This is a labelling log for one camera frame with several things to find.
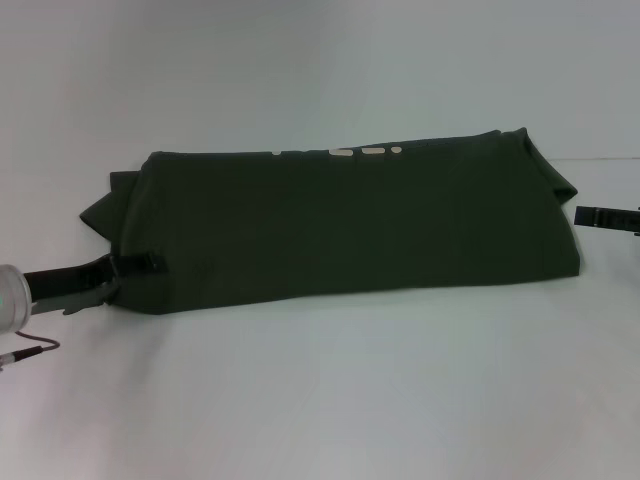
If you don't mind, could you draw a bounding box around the left gripper cable with plug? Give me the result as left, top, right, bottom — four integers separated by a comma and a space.
0, 329, 61, 372

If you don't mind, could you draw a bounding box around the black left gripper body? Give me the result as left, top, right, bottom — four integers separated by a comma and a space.
23, 253, 112, 304

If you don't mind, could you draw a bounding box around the dark green t-shirt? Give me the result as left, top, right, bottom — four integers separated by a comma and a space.
78, 127, 582, 318

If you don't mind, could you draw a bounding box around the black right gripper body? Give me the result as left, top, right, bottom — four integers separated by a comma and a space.
605, 205, 640, 236

